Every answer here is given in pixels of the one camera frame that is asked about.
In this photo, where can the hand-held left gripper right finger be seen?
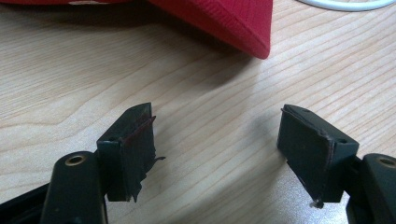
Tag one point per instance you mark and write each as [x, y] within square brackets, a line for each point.
[314, 155]

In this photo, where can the red cloth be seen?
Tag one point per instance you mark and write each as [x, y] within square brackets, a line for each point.
[218, 18]

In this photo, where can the white plate rim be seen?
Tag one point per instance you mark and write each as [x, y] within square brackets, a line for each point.
[345, 4]

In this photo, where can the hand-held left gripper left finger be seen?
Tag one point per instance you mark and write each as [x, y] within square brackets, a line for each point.
[127, 155]

